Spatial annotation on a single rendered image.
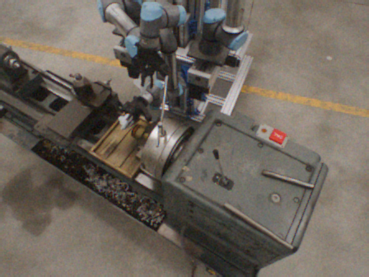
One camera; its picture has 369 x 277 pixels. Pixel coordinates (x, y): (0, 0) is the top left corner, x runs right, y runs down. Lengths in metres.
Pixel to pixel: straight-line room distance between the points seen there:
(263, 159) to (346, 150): 1.88
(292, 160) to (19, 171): 2.35
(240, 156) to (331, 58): 2.72
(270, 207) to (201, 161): 0.33
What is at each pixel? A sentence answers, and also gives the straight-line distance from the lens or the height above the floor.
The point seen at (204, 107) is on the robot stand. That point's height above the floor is 0.23.
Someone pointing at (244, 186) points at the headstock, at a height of 1.26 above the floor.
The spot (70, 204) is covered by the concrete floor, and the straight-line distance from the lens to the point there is 2.62.
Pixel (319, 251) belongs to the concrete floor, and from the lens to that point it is 2.59.
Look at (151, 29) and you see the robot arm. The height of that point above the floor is 1.65.
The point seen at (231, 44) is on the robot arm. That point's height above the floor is 1.34.
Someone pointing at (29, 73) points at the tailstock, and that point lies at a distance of 2.16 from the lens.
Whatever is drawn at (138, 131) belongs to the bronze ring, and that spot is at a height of 1.12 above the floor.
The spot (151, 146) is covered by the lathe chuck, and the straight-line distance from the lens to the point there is 1.29.
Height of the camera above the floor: 2.33
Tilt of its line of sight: 59 degrees down
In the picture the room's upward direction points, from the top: 1 degrees clockwise
